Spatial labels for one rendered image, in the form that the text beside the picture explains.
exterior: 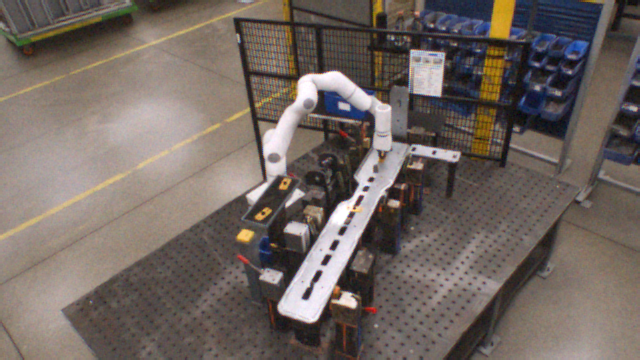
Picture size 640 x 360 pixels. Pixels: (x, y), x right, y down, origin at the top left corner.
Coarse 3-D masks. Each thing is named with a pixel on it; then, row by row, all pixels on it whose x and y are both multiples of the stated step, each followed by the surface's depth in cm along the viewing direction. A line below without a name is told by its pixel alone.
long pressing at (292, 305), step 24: (360, 168) 274; (384, 168) 272; (360, 192) 257; (336, 216) 243; (360, 216) 242; (312, 264) 219; (336, 264) 218; (288, 288) 209; (288, 312) 199; (312, 312) 198
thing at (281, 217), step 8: (280, 216) 237; (272, 224) 237; (280, 224) 239; (272, 232) 241; (280, 232) 241; (272, 240) 245; (280, 240) 243; (272, 248) 249; (280, 248) 246; (272, 256) 254; (280, 256) 251; (288, 256) 256; (280, 264) 255; (288, 264) 258
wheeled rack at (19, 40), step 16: (0, 0) 665; (112, 0) 817; (128, 0) 795; (80, 16) 763; (96, 16) 762; (112, 16) 773; (128, 16) 799; (32, 32) 716; (48, 32) 720; (32, 48) 722
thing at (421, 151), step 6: (408, 150) 284; (420, 150) 284; (426, 150) 283; (432, 150) 282; (438, 150) 282; (444, 150) 282; (450, 150) 281; (420, 156) 280; (426, 156) 279; (432, 156) 278; (438, 156) 277; (444, 156) 277; (450, 156) 277
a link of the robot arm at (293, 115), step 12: (300, 84) 248; (312, 84) 247; (300, 96) 241; (312, 96) 240; (288, 108) 252; (300, 108) 243; (312, 108) 243; (288, 120) 254; (300, 120) 255; (276, 132) 258; (288, 132) 258; (264, 144) 266; (276, 144) 259; (288, 144) 262; (264, 156) 263; (276, 156) 261
